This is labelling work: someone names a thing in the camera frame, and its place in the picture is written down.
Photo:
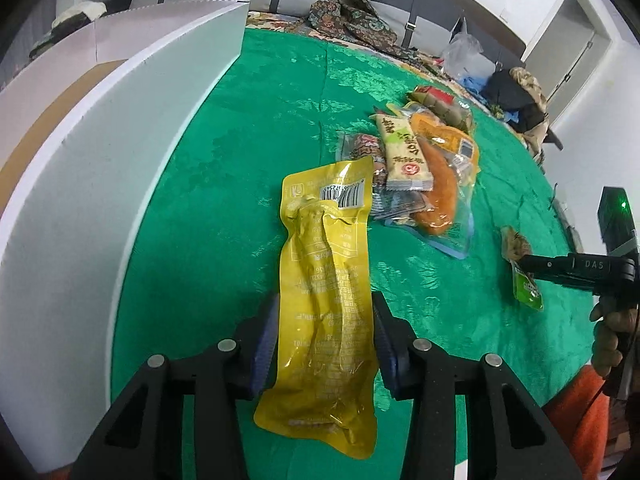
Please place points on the plain yellow chicken foot packet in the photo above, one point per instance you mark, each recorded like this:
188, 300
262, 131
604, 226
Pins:
325, 285

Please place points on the beige snack packet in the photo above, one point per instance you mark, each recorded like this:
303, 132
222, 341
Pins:
402, 152

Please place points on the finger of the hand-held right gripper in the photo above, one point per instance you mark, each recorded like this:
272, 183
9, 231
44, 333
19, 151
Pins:
547, 265

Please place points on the orange drumstick packet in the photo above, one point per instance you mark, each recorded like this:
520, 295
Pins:
440, 190

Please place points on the person's right hand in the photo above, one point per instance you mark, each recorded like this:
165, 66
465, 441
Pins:
606, 342

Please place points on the small clear snack packet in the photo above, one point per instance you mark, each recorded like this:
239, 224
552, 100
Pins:
400, 205

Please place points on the blue cloth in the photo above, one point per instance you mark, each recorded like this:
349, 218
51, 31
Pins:
477, 90

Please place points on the green sausage packet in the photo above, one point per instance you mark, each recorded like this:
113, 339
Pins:
527, 291

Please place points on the floral cloth bag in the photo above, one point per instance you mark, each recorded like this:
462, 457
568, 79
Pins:
360, 22

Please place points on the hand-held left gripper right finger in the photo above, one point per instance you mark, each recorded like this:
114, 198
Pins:
387, 350

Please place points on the yellow black-edged packet red top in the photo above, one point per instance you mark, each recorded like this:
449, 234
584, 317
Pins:
360, 147

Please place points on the green patterned blanket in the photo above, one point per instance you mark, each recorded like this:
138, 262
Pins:
250, 135

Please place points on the white door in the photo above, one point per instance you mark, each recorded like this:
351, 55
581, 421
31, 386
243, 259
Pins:
570, 50

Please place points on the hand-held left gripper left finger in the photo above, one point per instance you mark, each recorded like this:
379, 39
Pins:
265, 347

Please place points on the beige patterned scarf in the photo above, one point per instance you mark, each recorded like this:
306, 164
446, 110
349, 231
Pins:
535, 110

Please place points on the large white box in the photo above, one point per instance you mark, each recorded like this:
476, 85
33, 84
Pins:
100, 185

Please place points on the white crumpled cloth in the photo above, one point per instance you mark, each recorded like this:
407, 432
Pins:
80, 12

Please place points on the black bag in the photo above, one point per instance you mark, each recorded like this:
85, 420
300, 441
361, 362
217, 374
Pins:
507, 92

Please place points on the clear plastic bag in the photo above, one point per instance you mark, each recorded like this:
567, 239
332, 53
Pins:
465, 52

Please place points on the green-brown packet with red label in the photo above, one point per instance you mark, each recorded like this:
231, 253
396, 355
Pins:
445, 107

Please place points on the orange clothing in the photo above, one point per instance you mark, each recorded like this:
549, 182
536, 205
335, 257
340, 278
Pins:
575, 410

